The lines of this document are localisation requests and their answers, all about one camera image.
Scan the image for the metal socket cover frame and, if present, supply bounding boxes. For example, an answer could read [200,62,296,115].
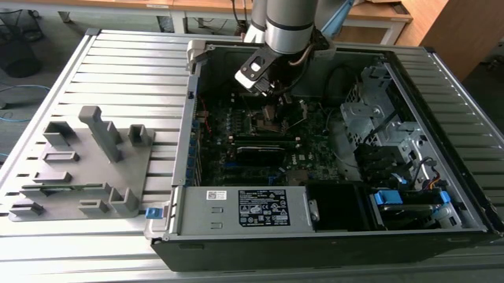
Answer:
[289,99,310,131]

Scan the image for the CPU socket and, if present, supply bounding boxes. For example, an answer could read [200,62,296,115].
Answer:
[245,108,296,137]

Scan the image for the green RAM stick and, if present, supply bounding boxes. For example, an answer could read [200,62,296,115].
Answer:
[234,134,297,141]
[22,183,106,193]

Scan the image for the silver metal drive cage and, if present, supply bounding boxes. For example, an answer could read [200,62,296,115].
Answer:
[339,57,432,166]

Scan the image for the pale blue teach pendant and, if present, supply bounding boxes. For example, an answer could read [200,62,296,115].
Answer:
[320,0,356,38]

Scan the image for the green motherboard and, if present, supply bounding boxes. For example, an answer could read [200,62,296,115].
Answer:
[194,90,357,187]

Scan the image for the black graphics card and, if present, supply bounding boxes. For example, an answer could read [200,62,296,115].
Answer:
[236,146,288,166]

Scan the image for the black plastic disk bay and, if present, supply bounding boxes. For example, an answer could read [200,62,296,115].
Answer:
[353,143,417,185]

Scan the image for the wooden cabinet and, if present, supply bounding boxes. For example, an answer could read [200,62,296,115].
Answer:
[396,0,504,82]

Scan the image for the hard disk blue carrier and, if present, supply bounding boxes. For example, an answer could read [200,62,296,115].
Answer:
[371,190,452,231]

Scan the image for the gray power supply unit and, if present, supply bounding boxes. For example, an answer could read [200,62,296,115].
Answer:
[167,185,317,236]

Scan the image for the black open PC case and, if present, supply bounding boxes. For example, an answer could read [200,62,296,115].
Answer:
[143,38,504,272]

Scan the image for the gray plastic parts rack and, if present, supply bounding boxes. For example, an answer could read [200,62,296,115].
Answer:
[7,105,158,222]

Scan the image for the black mesh waste bin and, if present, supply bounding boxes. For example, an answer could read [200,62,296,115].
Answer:
[0,8,44,79]

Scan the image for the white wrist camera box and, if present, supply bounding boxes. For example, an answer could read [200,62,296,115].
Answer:
[234,48,277,90]

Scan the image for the black looped cable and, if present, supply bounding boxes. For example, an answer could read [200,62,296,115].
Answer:
[321,65,363,104]

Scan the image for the thin red wire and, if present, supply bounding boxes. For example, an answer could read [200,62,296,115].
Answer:
[198,96,213,133]

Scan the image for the wooden desk white frame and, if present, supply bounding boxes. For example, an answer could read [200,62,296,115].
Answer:
[339,2,413,45]
[0,0,177,24]
[173,0,253,35]

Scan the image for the black disk wire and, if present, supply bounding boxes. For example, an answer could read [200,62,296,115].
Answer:
[417,157,439,180]

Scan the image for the multicolour power wire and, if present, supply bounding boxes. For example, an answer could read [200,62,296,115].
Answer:
[423,175,450,192]

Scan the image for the blue floor cable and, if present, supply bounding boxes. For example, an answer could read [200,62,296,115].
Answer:
[0,84,51,123]

